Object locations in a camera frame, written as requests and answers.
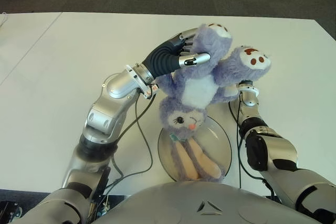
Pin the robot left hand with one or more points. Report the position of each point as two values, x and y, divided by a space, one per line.
162 58

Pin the grey robot torso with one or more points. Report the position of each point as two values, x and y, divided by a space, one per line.
183 203

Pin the purple plush bunny doll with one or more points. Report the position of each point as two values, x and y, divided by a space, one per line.
199 90

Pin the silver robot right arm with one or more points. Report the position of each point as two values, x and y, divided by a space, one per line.
278 150

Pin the black wheeled base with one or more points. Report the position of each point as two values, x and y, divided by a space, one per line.
9 208

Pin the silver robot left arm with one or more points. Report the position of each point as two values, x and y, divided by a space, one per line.
115 90

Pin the white plate with black rim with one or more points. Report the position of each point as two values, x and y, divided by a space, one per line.
221 142

